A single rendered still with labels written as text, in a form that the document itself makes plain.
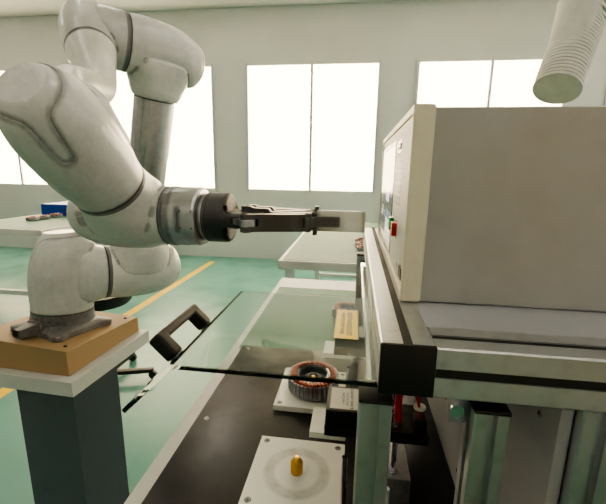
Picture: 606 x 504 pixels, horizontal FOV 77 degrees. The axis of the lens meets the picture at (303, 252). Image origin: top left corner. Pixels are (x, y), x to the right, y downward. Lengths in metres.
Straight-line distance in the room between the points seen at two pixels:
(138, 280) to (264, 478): 0.72
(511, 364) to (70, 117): 0.48
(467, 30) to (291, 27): 2.15
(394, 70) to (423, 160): 5.00
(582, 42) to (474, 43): 3.84
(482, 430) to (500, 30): 5.49
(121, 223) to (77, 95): 0.18
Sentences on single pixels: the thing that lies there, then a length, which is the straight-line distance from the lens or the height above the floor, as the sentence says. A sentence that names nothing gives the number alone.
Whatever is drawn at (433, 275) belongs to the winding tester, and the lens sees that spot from 0.43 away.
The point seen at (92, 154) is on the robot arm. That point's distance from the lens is 0.50.
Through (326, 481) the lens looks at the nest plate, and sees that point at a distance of 0.69.
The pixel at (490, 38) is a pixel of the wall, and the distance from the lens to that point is 5.68.
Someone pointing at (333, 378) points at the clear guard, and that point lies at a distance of 0.37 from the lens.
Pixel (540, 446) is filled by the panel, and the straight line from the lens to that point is 0.44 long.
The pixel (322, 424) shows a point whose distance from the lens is 0.63.
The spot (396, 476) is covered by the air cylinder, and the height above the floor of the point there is 0.82.
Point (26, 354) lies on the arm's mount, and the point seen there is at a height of 0.79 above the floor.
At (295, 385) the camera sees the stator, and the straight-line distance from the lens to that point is 0.84.
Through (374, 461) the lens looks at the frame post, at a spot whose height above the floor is 0.98.
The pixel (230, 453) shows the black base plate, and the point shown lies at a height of 0.77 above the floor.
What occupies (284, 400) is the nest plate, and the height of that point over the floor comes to 0.78.
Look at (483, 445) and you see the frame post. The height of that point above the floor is 1.02.
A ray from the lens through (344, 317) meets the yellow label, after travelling 0.51.
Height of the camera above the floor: 1.25
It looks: 12 degrees down
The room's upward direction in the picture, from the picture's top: 1 degrees clockwise
